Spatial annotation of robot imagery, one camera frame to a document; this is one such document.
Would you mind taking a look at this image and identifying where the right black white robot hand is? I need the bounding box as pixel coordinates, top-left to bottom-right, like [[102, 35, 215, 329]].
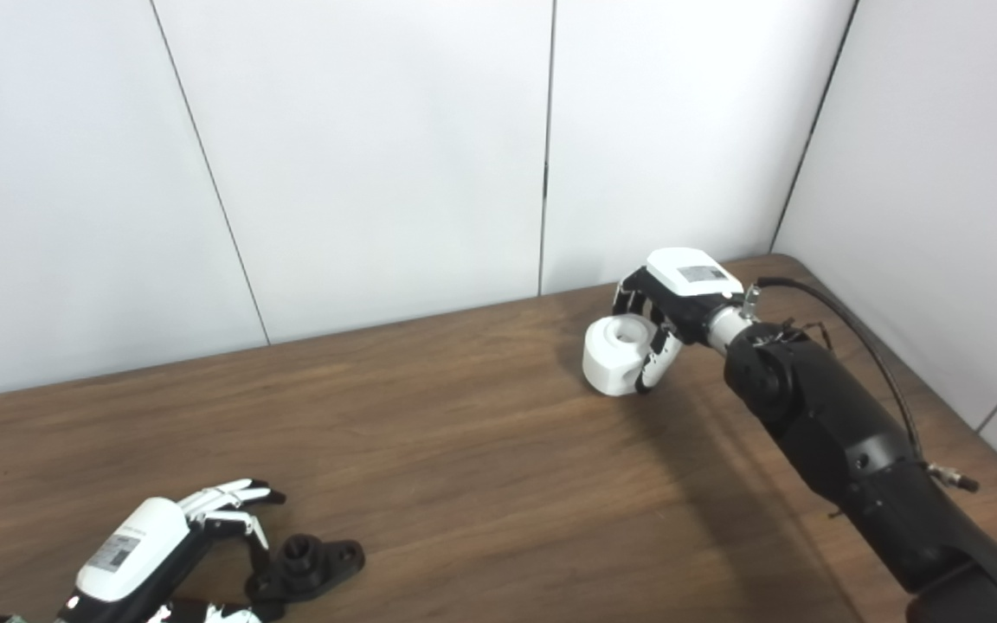
[[611, 247, 746, 396]]

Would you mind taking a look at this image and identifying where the round white plastic piece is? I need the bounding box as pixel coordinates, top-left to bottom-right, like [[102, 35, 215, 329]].
[[582, 315, 664, 397]]

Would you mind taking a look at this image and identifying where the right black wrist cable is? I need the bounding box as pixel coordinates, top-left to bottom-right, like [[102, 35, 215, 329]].
[[745, 277, 981, 494]]

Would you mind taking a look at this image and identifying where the black flanged holder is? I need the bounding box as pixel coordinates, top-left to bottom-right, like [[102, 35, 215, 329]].
[[245, 535, 366, 620]]

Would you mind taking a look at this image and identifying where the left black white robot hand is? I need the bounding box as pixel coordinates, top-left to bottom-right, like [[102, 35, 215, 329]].
[[53, 478, 287, 623]]

